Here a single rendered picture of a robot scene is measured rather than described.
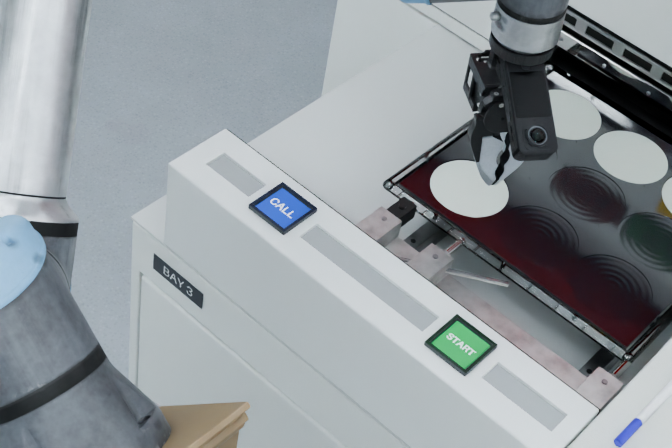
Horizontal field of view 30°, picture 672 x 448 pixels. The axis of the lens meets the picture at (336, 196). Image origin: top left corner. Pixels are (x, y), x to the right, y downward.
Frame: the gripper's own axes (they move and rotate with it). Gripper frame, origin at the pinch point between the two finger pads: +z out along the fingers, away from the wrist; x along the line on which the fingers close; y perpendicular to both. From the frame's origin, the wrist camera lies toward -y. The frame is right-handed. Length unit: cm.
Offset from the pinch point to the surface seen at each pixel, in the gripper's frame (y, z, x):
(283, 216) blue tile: -3.0, -0.1, 26.1
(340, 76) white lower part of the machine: 63, 36, 2
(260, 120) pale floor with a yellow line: 118, 95, 4
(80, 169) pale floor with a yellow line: 104, 94, 46
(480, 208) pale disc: 2.5, 7.3, -0.2
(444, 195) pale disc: 5.0, 7.1, 3.8
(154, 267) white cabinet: 8.1, 19.3, 39.5
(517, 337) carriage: -16.1, 9.6, 0.3
